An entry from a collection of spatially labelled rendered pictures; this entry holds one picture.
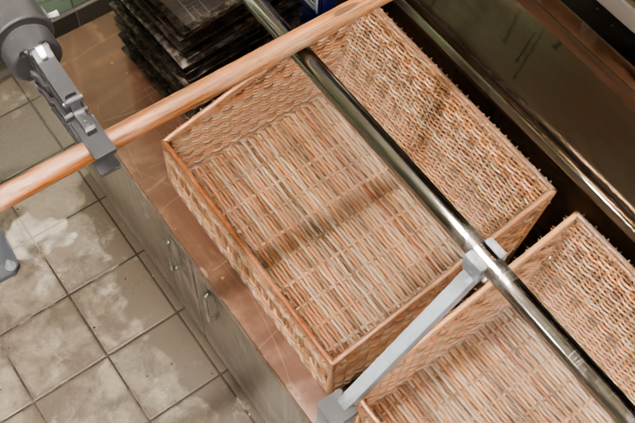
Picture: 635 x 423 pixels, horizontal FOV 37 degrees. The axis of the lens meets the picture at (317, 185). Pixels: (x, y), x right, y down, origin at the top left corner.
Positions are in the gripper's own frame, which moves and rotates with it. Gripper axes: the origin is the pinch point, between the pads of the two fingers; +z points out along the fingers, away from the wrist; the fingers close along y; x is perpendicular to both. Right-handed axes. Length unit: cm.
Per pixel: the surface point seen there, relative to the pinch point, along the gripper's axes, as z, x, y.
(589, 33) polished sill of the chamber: 22, -68, 2
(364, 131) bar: 16.9, -30.9, 1.9
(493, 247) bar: 40, -34, 2
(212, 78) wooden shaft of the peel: 0.4, -17.5, -1.7
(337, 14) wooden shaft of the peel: 0.8, -38.0, -1.8
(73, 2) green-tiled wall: -120, -36, 107
